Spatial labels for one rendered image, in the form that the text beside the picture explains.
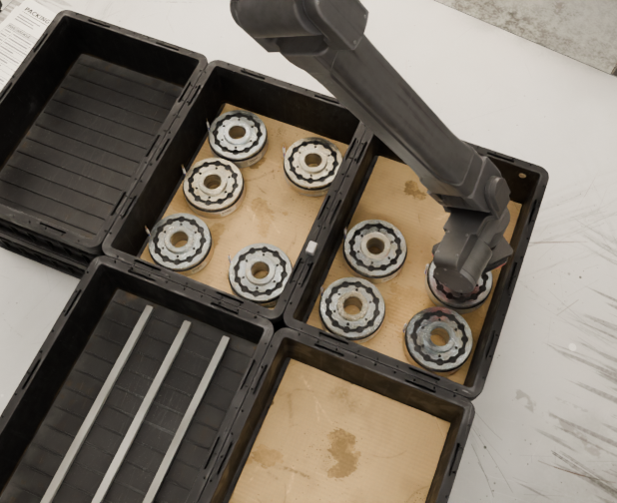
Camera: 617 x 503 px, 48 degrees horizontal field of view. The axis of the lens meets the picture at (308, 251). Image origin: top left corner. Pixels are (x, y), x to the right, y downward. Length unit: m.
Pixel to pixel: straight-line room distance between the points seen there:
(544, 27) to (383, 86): 1.97
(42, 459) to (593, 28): 2.23
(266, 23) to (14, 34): 1.13
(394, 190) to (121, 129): 0.51
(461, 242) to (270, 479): 0.44
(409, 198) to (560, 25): 1.57
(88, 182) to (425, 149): 0.68
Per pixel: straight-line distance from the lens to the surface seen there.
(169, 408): 1.10
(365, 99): 0.71
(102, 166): 1.30
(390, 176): 1.23
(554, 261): 1.37
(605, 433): 1.30
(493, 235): 0.94
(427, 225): 1.20
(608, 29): 2.73
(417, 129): 0.77
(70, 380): 1.15
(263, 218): 1.19
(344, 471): 1.07
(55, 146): 1.35
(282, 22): 0.63
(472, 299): 1.12
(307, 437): 1.07
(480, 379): 1.01
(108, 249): 1.10
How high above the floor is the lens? 1.89
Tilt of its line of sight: 66 degrees down
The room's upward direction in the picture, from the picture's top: 1 degrees counter-clockwise
